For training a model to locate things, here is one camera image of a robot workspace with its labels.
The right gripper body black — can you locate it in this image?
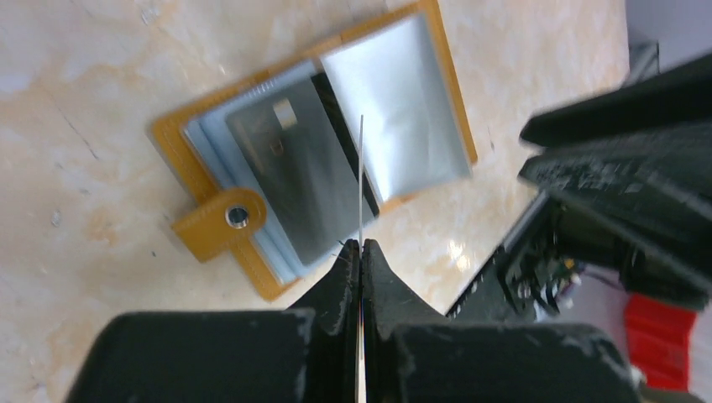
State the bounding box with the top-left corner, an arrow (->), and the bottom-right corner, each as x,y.
519,55 -> 711,311

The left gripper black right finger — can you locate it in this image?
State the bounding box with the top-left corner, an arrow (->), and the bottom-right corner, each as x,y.
361,239 -> 640,402

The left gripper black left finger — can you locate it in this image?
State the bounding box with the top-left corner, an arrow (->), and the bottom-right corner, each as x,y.
67,239 -> 360,402

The silver grey credit card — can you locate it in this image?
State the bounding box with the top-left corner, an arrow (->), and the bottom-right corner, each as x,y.
357,114 -> 368,402

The tan leather card holder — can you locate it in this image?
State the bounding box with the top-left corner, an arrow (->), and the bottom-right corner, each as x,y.
151,1 -> 478,301

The black VIP credit card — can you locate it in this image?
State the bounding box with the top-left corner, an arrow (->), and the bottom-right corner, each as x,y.
226,72 -> 380,275

